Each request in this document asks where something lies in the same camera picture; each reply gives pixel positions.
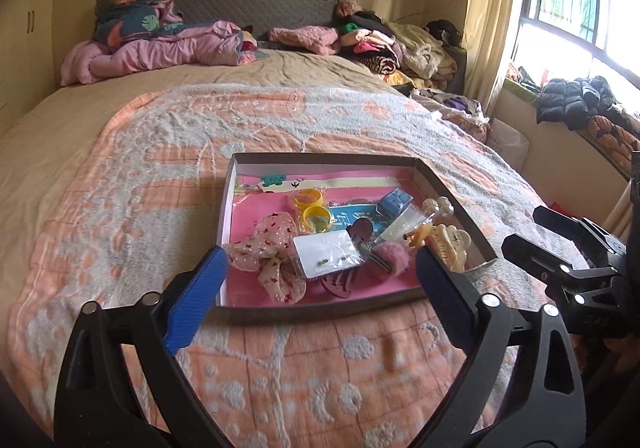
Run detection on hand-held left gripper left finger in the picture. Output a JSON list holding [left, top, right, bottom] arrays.
[[52, 245, 236, 448]]

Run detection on pink quilt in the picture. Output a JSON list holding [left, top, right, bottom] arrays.
[[60, 0, 258, 86]]

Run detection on clear plastic bag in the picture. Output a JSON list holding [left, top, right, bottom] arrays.
[[380, 205, 431, 241]]

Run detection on pink book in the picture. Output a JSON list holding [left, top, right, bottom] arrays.
[[227, 167, 426, 309]]

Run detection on pink knitted sweater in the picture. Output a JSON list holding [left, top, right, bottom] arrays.
[[267, 26, 342, 56]]

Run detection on white plastic bag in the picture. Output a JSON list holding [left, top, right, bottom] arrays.
[[487, 117, 531, 174]]

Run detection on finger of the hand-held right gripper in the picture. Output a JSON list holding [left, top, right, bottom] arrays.
[[532, 205, 628, 261], [501, 234, 626, 309]]

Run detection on dark floral quilt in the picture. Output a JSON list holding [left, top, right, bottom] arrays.
[[92, 0, 186, 46]]

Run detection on cream curtain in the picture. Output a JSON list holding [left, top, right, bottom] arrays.
[[462, 0, 526, 116]]

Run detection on orange black patterned cloth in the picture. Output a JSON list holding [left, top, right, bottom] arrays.
[[585, 113, 640, 179]]

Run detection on cream wardrobe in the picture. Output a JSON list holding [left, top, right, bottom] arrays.
[[0, 0, 66, 129]]

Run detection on black garment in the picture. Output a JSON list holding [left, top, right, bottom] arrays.
[[425, 20, 463, 46]]

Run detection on green box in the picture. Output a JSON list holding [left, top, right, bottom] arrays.
[[502, 78, 541, 104]]

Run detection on heap of purple garments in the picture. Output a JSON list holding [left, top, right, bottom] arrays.
[[410, 88, 493, 144]]

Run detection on pile of folded clothes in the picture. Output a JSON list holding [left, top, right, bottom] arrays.
[[332, 0, 468, 92]]

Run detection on beige bed sheet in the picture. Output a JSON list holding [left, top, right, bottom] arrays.
[[0, 48, 416, 179]]

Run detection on small orange hair clip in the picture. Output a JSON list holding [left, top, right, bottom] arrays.
[[404, 223, 433, 249]]

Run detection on beige hair claw clip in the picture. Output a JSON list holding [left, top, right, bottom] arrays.
[[425, 223, 473, 274]]

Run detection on shallow cardboard box tray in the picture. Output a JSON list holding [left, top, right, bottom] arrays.
[[217, 152, 498, 326]]

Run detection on orange white patterned blanket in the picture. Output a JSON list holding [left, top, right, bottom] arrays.
[[0, 83, 591, 448]]

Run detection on small blue box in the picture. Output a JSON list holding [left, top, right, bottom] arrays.
[[376, 188, 415, 218]]

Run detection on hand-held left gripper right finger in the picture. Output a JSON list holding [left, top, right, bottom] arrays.
[[415, 244, 588, 448]]

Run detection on pink pom-pom hair tie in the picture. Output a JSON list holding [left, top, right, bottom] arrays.
[[372, 241, 416, 281]]

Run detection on black puffer jacket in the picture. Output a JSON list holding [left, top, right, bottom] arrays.
[[536, 75, 631, 131]]

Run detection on white earring card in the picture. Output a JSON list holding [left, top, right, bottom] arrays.
[[292, 228, 363, 283]]

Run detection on pink sheer hair bow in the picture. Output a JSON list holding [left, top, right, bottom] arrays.
[[226, 211, 307, 304]]

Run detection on cream pearl hair claw clip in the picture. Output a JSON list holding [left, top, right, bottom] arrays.
[[421, 195, 458, 229]]

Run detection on grey quilted headboard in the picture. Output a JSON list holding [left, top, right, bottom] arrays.
[[95, 0, 348, 36]]

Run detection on dark purple hair clip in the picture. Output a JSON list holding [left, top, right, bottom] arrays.
[[347, 218, 376, 249]]

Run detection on yellow bracelet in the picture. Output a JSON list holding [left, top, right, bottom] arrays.
[[291, 188, 326, 214], [299, 207, 335, 234]]

